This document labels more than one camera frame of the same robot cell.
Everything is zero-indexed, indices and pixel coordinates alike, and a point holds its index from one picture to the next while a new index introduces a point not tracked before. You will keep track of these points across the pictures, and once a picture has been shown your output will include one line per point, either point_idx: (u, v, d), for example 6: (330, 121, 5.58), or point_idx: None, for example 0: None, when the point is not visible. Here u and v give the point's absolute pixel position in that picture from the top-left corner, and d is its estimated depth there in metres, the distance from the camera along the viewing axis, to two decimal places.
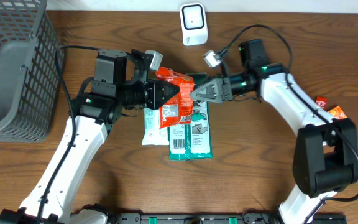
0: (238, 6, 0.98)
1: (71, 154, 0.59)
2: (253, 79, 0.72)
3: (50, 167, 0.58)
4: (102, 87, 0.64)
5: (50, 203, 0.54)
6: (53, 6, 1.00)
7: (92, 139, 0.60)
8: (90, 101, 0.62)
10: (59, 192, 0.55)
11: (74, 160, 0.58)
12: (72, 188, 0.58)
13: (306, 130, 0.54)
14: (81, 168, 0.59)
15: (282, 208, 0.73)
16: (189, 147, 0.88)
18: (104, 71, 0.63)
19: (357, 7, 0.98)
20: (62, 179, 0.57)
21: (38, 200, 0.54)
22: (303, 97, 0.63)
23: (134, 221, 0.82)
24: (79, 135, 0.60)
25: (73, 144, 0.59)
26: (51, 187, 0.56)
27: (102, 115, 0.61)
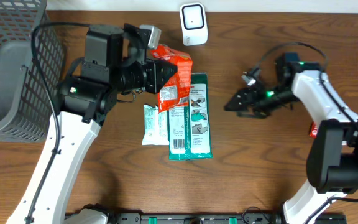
0: (238, 6, 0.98)
1: (56, 164, 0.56)
2: (288, 73, 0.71)
3: (35, 178, 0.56)
4: (93, 69, 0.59)
5: (36, 219, 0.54)
6: (53, 6, 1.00)
7: (79, 141, 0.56)
8: (76, 90, 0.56)
10: (45, 208, 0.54)
11: (59, 170, 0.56)
12: (61, 198, 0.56)
13: (330, 124, 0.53)
14: (68, 178, 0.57)
15: (287, 204, 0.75)
16: (189, 147, 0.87)
18: (97, 51, 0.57)
19: (357, 7, 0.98)
20: (48, 193, 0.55)
21: (25, 218, 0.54)
22: (334, 94, 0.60)
23: (134, 221, 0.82)
24: (64, 138, 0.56)
25: (58, 150, 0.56)
26: (37, 203, 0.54)
27: (92, 104, 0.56)
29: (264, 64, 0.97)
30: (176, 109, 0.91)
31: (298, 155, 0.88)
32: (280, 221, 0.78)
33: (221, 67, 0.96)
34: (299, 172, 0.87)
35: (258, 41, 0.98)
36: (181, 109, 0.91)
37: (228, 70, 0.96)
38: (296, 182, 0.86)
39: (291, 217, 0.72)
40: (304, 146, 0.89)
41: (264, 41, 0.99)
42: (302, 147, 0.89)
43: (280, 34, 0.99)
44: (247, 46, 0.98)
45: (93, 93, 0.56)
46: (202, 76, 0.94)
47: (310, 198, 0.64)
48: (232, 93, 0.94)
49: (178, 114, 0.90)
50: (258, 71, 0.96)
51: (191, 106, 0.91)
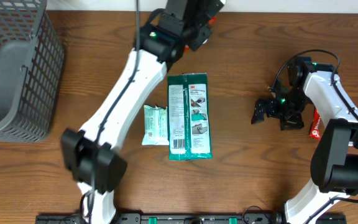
0: (237, 6, 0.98)
1: (130, 90, 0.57)
2: (301, 72, 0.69)
3: (109, 98, 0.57)
4: (169, 21, 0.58)
5: (107, 131, 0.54)
6: (53, 6, 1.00)
7: (151, 77, 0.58)
8: (154, 35, 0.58)
10: (115, 123, 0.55)
11: (132, 97, 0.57)
12: (127, 122, 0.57)
13: (337, 122, 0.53)
14: (135, 107, 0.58)
15: (288, 203, 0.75)
16: (189, 147, 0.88)
18: (176, 4, 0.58)
19: (355, 8, 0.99)
20: (120, 111, 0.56)
21: (97, 125, 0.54)
22: (345, 94, 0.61)
23: (134, 221, 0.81)
24: (140, 71, 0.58)
25: (133, 80, 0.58)
26: (110, 116, 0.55)
27: (168, 49, 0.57)
29: (265, 63, 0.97)
30: (176, 109, 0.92)
31: (298, 155, 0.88)
32: (281, 219, 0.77)
33: (221, 67, 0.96)
34: (299, 172, 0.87)
35: (258, 42, 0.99)
36: (181, 109, 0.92)
37: (228, 70, 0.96)
38: (296, 182, 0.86)
39: (290, 215, 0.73)
40: (304, 146, 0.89)
41: (264, 41, 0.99)
42: (302, 147, 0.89)
43: (280, 34, 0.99)
44: (247, 46, 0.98)
45: (169, 41, 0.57)
46: (202, 76, 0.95)
47: (312, 198, 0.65)
48: (232, 93, 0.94)
49: (178, 114, 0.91)
50: (258, 71, 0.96)
51: (191, 106, 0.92)
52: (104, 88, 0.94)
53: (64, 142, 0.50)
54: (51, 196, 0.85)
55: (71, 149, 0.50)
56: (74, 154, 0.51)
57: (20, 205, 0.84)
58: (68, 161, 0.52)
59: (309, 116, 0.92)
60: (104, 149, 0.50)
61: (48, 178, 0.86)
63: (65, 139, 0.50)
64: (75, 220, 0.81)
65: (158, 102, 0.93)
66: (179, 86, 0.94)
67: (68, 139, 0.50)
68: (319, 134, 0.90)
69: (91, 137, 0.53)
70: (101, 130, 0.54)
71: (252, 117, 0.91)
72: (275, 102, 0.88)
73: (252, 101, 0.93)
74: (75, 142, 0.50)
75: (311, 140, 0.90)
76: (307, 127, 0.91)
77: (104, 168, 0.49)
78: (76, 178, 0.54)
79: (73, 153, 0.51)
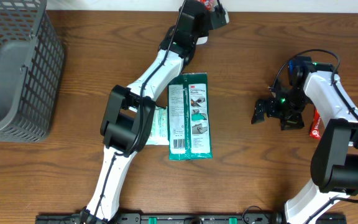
0: (237, 5, 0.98)
1: (161, 70, 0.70)
2: (301, 72, 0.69)
3: (145, 72, 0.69)
4: (182, 35, 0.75)
5: (147, 91, 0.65)
6: (53, 6, 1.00)
7: (176, 64, 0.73)
8: (176, 44, 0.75)
10: (153, 86, 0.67)
11: (163, 73, 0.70)
12: (159, 89, 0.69)
13: (337, 122, 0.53)
14: (164, 83, 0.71)
15: (288, 203, 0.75)
16: (189, 147, 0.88)
18: (185, 23, 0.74)
19: (356, 7, 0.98)
20: (156, 79, 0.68)
21: (139, 86, 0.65)
22: (345, 94, 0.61)
23: (134, 221, 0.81)
24: (169, 58, 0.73)
25: (163, 63, 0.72)
26: (150, 81, 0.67)
27: (183, 55, 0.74)
29: (265, 63, 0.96)
30: (176, 109, 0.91)
31: (298, 155, 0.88)
32: (281, 220, 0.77)
33: (221, 67, 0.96)
34: (299, 172, 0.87)
35: (258, 41, 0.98)
36: (181, 109, 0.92)
37: (229, 70, 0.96)
38: (296, 182, 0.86)
39: (290, 215, 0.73)
40: (304, 146, 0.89)
41: (264, 41, 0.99)
42: (302, 147, 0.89)
43: (280, 34, 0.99)
44: (247, 46, 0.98)
45: (183, 50, 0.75)
46: (202, 76, 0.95)
47: (312, 198, 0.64)
48: (233, 93, 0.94)
49: (178, 114, 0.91)
50: (258, 71, 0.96)
51: (191, 106, 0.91)
52: (104, 87, 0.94)
53: (112, 96, 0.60)
54: (51, 196, 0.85)
55: (119, 101, 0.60)
56: (119, 107, 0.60)
57: (20, 205, 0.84)
58: (109, 116, 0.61)
59: (309, 116, 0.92)
60: (146, 101, 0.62)
61: (48, 178, 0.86)
63: (114, 94, 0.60)
64: (74, 220, 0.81)
65: (158, 102, 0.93)
66: (179, 86, 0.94)
67: (117, 94, 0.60)
68: (319, 133, 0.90)
69: (135, 93, 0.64)
70: (143, 89, 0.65)
71: (252, 117, 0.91)
72: (275, 102, 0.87)
73: (252, 101, 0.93)
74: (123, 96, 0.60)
75: (311, 140, 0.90)
76: (307, 127, 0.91)
77: (146, 117, 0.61)
78: (110, 136, 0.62)
79: (119, 106, 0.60)
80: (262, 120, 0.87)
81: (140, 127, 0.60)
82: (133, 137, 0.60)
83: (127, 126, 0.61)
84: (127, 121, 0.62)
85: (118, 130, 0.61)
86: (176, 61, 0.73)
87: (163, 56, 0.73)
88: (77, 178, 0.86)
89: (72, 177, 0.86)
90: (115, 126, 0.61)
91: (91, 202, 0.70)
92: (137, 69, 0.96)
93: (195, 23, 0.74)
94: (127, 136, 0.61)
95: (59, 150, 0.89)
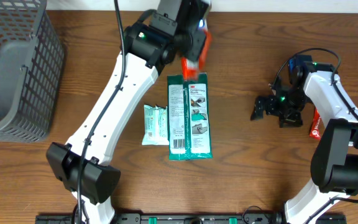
0: (238, 5, 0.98)
1: (119, 98, 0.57)
2: (301, 72, 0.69)
3: (96, 108, 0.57)
4: (161, 22, 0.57)
5: (93, 145, 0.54)
6: (53, 6, 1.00)
7: (139, 84, 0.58)
8: (143, 37, 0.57)
10: (102, 136, 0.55)
11: (120, 104, 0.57)
12: (115, 131, 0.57)
13: (337, 122, 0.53)
14: (122, 118, 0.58)
15: (288, 204, 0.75)
16: (189, 147, 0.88)
18: (169, 5, 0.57)
19: (356, 7, 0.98)
20: (108, 121, 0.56)
21: (84, 139, 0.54)
22: (345, 95, 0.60)
23: (134, 221, 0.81)
24: (128, 78, 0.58)
25: (121, 88, 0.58)
26: (99, 125, 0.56)
27: (157, 51, 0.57)
29: (265, 63, 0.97)
30: (176, 109, 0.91)
31: (298, 155, 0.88)
32: (281, 220, 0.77)
33: (221, 67, 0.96)
34: (299, 172, 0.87)
35: (258, 42, 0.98)
36: (181, 109, 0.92)
37: (229, 70, 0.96)
38: (297, 182, 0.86)
39: (290, 215, 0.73)
40: (303, 146, 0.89)
41: (264, 41, 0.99)
42: (302, 147, 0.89)
43: (280, 34, 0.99)
44: (247, 46, 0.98)
45: (159, 40, 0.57)
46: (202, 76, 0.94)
47: (312, 198, 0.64)
48: (232, 93, 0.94)
49: (178, 114, 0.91)
50: (257, 71, 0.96)
51: (191, 106, 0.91)
52: (104, 88, 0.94)
53: (51, 157, 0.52)
54: (51, 196, 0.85)
55: (57, 162, 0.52)
56: (61, 168, 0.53)
57: (20, 205, 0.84)
58: (56, 173, 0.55)
59: (308, 116, 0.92)
60: (90, 166, 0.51)
61: (48, 178, 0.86)
63: (51, 155, 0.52)
64: None
65: (158, 102, 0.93)
66: (179, 86, 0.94)
67: (54, 155, 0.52)
68: (319, 133, 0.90)
69: (77, 153, 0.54)
70: (87, 144, 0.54)
71: (251, 113, 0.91)
72: (274, 100, 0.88)
73: (252, 101, 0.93)
74: (59, 158, 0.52)
75: (311, 140, 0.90)
76: (307, 127, 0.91)
77: (91, 183, 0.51)
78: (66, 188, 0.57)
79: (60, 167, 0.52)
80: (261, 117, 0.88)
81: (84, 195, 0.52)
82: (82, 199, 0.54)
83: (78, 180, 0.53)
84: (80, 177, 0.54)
85: (69, 186, 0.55)
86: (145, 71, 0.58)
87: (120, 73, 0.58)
88: None
89: None
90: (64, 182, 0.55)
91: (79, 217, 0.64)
92: None
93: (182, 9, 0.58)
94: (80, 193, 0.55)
95: None
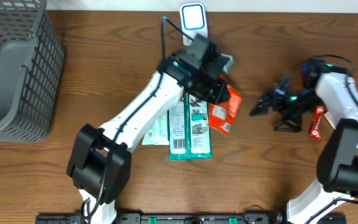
0: (238, 5, 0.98)
1: (151, 102, 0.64)
2: (315, 73, 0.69)
3: (131, 107, 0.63)
4: (189, 60, 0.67)
5: (124, 134, 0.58)
6: (53, 6, 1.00)
7: (171, 96, 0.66)
8: (176, 65, 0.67)
10: (133, 128, 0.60)
11: (152, 108, 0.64)
12: (143, 129, 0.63)
13: (348, 122, 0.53)
14: (151, 119, 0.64)
15: (293, 201, 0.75)
16: (189, 147, 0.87)
18: (197, 48, 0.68)
19: (356, 7, 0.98)
20: (140, 118, 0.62)
21: (117, 127, 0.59)
22: None
23: (134, 221, 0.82)
24: (162, 89, 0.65)
25: (155, 95, 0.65)
26: (131, 120, 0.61)
27: (183, 81, 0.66)
29: (265, 63, 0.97)
30: (176, 109, 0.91)
31: (298, 155, 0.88)
32: (281, 219, 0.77)
33: None
34: (299, 172, 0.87)
35: (258, 42, 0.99)
36: (181, 109, 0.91)
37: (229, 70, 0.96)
38: (297, 182, 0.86)
39: (291, 214, 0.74)
40: (303, 146, 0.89)
41: (265, 41, 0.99)
42: (302, 147, 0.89)
43: (280, 34, 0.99)
44: (248, 46, 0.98)
45: (186, 74, 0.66)
46: None
47: (315, 198, 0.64)
48: None
49: (178, 114, 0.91)
50: (257, 71, 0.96)
51: (191, 106, 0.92)
52: (104, 88, 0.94)
53: (81, 139, 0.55)
54: (51, 196, 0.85)
55: (86, 144, 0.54)
56: (87, 150, 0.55)
57: (20, 205, 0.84)
58: (76, 160, 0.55)
59: (309, 116, 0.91)
60: (118, 150, 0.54)
61: (48, 178, 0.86)
63: (82, 136, 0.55)
64: (74, 220, 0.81)
65: None
66: None
67: (85, 137, 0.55)
68: (319, 134, 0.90)
69: (107, 135, 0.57)
70: (120, 132, 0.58)
71: (253, 107, 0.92)
72: (281, 98, 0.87)
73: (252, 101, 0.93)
74: (91, 139, 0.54)
75: (311, 140, 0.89)
76: (307, 127, 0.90)
77: (116, 168, 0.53)
78: (79, 180, 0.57)
79: (87, 150, 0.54)
80: (266, 112, 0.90)
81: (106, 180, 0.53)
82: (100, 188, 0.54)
83: (96, 170, 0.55)
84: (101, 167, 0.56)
85: (86, 175, 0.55)
86: (176, 89, 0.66)
87: (156, 84, 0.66)
88: None
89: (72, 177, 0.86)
90: (82, 170, 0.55)
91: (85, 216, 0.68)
92: (137, 69, 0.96)
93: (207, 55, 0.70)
94: (95, 184, 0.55)
95: (59, 150, 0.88)
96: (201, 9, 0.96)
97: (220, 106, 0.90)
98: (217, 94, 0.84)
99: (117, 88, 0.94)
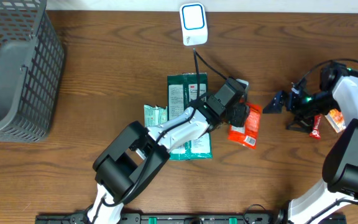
0: (238, 6, 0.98)
1: (186, 126, 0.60)
2: (332, 75, 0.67)
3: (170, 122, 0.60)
4: (215, 104, 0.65)
5: (165, 140, 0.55)
6: (52, 6, 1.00)
7: (202, 126, 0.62)
8: (205, 107, 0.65)
10: (172, 138, 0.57)
11: (187, 131, 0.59)
12: (174, 146, 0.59)
13: None
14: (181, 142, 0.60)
15: (293, 201, 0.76)
16: (189, 147, 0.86)
18: (225, 94, 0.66)
19: (357, 7, 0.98)
20: (179, 133, 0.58)
21: (159, 131, 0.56)
22: None
23: (134, 221, 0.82)
24: (199, 116, 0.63)
25: (191, 120, 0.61)
26: (173, 130, 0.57)
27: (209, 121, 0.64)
29: (265, 63, 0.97)
30: (175, 109, 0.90)
31: (298, 155, 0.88)
32: (282, 217, 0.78)
33: (220, 67, 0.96)
34: (300, 172, 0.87)
35: (258, 42, 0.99)
36: (181, 109, 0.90)
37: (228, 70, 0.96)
38: (296, 182, 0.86)
39: (293, 214, 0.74)
40: (304, 146, 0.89)
41: (264, 41, 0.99)
42: (302, 147, 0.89)
43: (280, 34, 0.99)
44: (248, 46, 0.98)
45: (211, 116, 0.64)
46: (202, 76, 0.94)
47: (318, 198, 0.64)
48: None
49: (178, 114, 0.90)
50: (258, 71, 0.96)
51: None
52: (104, 88, 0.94)
53: (127, 130, 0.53)
54: (51, 196, 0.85)
55: (131, 139, 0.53)
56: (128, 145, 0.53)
57: (20, 205, 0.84)
58: (112, 150, 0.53)
59: None
60: (159, 151, 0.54)
61: (48, 178, 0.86)
63: (130, 130, 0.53)
64: (75, 220, 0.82)
65: (158, 102, 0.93)
66: (179, 85, 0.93)
67: (132, 130, 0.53)
68: (319, 133, 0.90)
69: (151, 137, 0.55)
70: (161, 136, 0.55)
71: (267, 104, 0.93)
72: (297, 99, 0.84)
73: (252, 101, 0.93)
74: (137, 136, 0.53)
75: (311, 140, 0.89)
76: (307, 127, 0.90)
77: (154, 170, 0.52)
78: (104, 175, 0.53)
79: (129, 144, 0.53)
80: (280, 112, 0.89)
81: (140, 179, 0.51)
82: (129, 186, 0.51)
83: (123, 168, 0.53)
84: (127, 168, 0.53)
85: (115, 171, 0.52)
86: (202, 126, 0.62)
87: (191, 112, 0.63)
88: (77, 178, 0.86)
89: (73, 177, 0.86)
90: (114, 163, 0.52)
91: (89, 214, 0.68)
92: (137, 70, 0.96)
93: (233, 100, 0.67)
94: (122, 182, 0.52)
95: (59, 150, 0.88)
96: (201, 9, 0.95)
97: None
98: (239, 119, 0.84)
99: (117, 88, 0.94)
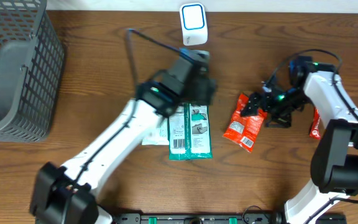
0: (238, 6, 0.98)
1: (122, 134, 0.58)
2: (301, 73, 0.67)
3: (102, 136, 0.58)
4: (169, 81, 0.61)
5: (90, 171, 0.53)
6: (53, 6, 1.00)
7: (146, 126, 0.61)
8: (155, 90, 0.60)
10: (100, 165, 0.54)
11: (123, 142, 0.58)
12: (112, 165, 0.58)
13: (337, 122, 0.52)
14: (125, 150, 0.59)
15: (289, 201, 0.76)
16: (189, 147, 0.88)
18: (180, 70, 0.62)
19: (356, 7, 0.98)
20: (109, 152, 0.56)
21: (81, 165, 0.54)
22: (345, 95, 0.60)
23: (134, 221, 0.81)
24: (137, 118, 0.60)
25: (128, 125, 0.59)
26: (98, 154, 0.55)
27: (164, 106, 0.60)
29: (265, 63, 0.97)
30: None
31: (298, 155, 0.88)
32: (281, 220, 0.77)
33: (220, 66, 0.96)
34: (299, 172, 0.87)
35: (258, 42, 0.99)
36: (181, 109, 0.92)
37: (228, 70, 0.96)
38: (297, 182, 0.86)
39: (290, 215, 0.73)
40: (303, 146, 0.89)
41: (264, 41, 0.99)
42: (302, 147, 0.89)
43: (280, 34, 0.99)
44: (248, 46, 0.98)
45: (167, 100, 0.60)
46: None
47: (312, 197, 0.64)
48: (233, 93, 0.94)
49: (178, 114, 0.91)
50: (257, 71, 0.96)
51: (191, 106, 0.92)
52: (104, 88, 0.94)
53: (39, 178, 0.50)
54: None
55: (45, 186, 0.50)
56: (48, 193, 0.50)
57: (21, 205, 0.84)
58: (36, 200, 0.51)
59: (307, 116, 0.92)
60: (83, 193, 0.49)
61: None
63: (41, 176, 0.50)
64: None
65: None
66: None
67: (44, 177, 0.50)
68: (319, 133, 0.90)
69: (71, 176, 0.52)
70: (84, 170, 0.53)
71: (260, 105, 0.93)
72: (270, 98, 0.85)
73: None
74: (50, 181, 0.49)
75: (311, 140, 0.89)
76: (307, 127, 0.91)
77: (78, 213, 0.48)
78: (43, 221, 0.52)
79: (46, 191, 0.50)
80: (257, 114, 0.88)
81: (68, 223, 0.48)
82: None
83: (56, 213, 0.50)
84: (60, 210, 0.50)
85: (49, 218, 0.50)
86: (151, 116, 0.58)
87: (130, 113, 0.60)
88: None
89: None
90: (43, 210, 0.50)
91: None
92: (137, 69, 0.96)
93: (191, 72, 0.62)
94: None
95: (58, 150, 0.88)
96: (201, 8, 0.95)
97: (238, 121, 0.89)
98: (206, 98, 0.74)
99: (117, 88, 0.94)
